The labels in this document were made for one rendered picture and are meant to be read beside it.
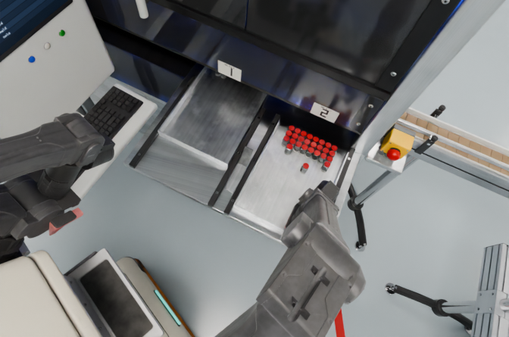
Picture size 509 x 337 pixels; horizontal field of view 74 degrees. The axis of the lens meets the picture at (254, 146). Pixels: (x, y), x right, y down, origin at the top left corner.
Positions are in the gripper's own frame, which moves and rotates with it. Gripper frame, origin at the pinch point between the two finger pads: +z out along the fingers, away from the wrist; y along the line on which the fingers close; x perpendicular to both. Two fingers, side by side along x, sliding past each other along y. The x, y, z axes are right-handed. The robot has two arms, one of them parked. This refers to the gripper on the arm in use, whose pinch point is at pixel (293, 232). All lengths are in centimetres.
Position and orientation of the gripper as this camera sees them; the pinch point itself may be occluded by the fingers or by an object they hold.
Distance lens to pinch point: 105.5
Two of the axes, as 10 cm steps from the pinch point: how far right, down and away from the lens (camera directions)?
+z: -1.2, 4.9, 8.6
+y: 4.3, -7.6, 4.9
